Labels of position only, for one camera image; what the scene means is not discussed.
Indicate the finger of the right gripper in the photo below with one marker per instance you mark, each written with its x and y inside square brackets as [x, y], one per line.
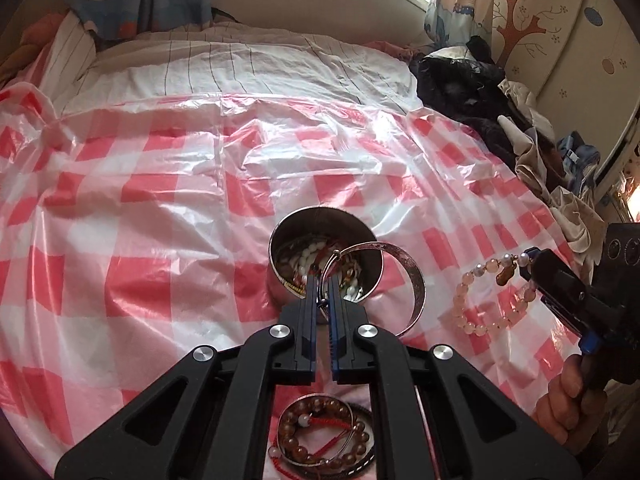
[560, 288]

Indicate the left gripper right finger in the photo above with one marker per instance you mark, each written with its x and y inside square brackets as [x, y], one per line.
[350, 365]

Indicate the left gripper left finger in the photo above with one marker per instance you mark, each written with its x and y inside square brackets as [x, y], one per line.
[295, 361]

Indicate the thin silver wire bangle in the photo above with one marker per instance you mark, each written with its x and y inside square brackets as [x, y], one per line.
[323, 437]

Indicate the wide silver bangle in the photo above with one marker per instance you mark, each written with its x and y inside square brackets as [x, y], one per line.
[412, 274]

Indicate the right hand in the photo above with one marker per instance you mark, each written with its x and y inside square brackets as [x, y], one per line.
[570, 412]

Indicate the round silver metal tin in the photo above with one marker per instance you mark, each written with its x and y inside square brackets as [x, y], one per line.
[302, 245]

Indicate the pile of beige clothes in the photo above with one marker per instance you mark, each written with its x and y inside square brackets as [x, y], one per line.
[558, 172]

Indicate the red white checkered plastic sheet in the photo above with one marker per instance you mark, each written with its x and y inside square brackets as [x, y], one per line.
[131, 233]

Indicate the black jacket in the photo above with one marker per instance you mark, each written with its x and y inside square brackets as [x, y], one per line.
[467, 91]

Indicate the wardrobe with tree decoration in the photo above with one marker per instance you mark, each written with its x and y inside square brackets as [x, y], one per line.
[580, 59]

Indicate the blue whale curtain right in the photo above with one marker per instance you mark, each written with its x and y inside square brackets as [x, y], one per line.
[455, 27]

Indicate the white striped bed quilt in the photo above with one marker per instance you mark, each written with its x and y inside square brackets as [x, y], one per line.
[227, 58]

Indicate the orange pink pillow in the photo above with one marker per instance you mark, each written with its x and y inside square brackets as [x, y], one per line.
[33, 40]

